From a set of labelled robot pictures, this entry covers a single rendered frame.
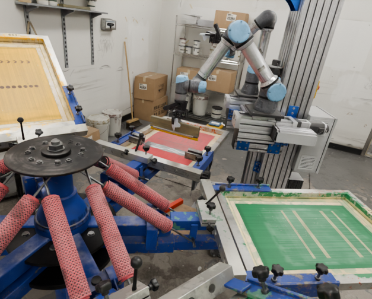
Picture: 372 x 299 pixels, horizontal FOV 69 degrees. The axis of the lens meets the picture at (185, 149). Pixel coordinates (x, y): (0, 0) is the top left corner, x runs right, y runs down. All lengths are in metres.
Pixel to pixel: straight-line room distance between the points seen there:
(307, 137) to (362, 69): 3.39
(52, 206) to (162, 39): 5.12
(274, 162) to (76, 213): 1.66
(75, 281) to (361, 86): 4.96
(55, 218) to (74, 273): 0.16
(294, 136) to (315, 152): 0.47
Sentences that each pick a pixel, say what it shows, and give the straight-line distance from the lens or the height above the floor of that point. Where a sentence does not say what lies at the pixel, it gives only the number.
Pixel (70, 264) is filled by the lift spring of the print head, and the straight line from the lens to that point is 0.80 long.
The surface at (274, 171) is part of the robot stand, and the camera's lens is 2.35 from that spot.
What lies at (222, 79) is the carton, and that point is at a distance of 4.84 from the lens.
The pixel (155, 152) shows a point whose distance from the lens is 1.77.
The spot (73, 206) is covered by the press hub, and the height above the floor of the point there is 1.11.
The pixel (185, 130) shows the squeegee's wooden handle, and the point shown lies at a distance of 1.79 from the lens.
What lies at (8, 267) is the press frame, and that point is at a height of 1.02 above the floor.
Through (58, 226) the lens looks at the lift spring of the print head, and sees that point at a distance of 0.83.
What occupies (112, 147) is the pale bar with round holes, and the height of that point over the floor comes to 1.04.
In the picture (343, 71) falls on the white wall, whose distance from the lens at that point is 5.18.
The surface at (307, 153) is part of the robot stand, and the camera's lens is 2.30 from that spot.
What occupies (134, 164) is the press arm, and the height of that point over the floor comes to 1.04.
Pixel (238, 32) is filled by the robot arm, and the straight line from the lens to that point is 1.65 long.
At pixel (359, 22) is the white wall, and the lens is 5.17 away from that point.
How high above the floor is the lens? 1.74
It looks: 25 degrees down
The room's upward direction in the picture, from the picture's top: 7 degrees clockwise
